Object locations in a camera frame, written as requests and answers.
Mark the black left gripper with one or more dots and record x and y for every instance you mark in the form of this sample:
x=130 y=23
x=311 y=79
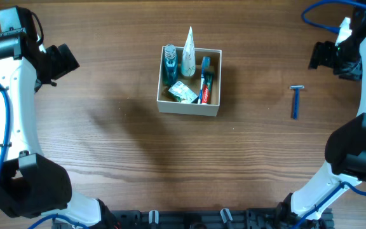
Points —
x=65 y=62

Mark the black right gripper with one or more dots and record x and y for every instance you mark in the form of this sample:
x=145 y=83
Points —
x=319 y=56

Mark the blue disposable razor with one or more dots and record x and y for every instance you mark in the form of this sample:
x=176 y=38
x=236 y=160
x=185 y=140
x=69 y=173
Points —
x=296 y=89

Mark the teal mouthwash bottle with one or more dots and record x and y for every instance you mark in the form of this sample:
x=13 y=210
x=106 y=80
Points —
x=170 y=62

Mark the white floral lotion tube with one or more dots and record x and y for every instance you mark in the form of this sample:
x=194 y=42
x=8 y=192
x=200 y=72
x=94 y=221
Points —
x=188 y=64

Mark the green white soap packet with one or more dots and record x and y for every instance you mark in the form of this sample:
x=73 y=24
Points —
x=182 y=93

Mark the colgate toothpaste tube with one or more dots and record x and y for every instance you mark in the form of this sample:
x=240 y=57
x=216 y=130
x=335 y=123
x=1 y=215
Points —
x=207 y=87

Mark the blue toothbrush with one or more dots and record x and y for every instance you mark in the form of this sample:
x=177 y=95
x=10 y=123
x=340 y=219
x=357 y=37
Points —
x=204 y=65

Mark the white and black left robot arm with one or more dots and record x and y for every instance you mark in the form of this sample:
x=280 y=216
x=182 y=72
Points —
x=31 y=185

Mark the white cardboard box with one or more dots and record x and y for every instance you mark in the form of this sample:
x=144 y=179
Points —
x=167 y=105

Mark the black mounting rail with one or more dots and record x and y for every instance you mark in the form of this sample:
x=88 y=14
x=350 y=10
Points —
x=247 y=219

